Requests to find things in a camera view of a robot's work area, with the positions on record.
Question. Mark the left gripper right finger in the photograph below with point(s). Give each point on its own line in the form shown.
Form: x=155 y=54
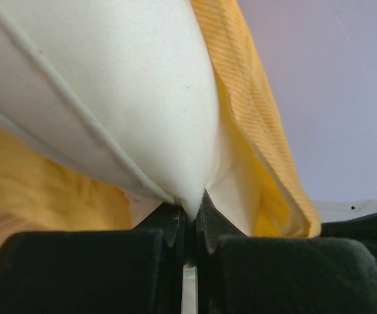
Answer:
x=241 y=274

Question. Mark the yellow pillowcase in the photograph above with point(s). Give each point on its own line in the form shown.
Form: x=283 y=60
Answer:
x=257 y=114

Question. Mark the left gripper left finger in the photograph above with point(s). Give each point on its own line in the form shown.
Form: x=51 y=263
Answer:
x=131 y=271

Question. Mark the white pillow with bear print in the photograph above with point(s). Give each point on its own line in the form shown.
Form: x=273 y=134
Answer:
x=110 y=98

